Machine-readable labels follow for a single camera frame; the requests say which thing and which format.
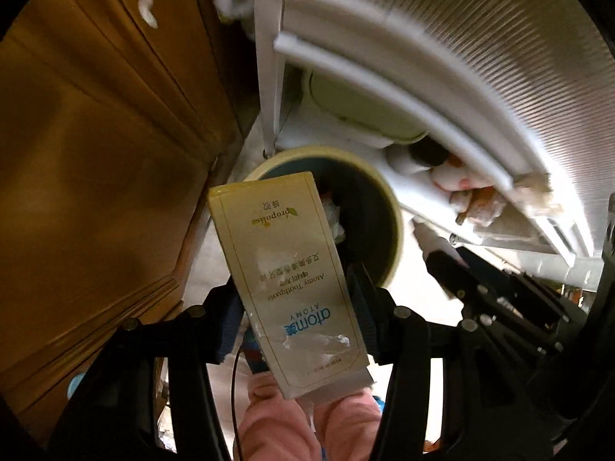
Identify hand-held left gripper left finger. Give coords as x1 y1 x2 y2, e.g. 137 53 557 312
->
53 283 248 461

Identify brown wooden cabinet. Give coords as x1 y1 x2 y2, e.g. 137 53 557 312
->
0 0 246 423

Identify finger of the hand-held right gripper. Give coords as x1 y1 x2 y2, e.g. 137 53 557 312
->
425 247 568 347
456 247 587 328

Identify round trash bin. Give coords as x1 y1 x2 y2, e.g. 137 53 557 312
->
243 145 404 294

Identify thin black cord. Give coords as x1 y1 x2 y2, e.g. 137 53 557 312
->
231 346 243 461

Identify white plastic drawer unit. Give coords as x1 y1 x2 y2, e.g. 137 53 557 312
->
252 0 611 270

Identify pink pants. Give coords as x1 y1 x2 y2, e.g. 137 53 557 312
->
238 370 385 461

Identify pale green plastic container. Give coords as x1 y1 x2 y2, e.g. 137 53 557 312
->
303 70 431 147

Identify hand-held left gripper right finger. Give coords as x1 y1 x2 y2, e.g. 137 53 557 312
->
346 263 553 461

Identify yellow toothpaste box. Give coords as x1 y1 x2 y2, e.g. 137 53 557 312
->
208 171 376 401

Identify white cabinet handle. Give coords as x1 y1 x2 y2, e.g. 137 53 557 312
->
137 0 159 30

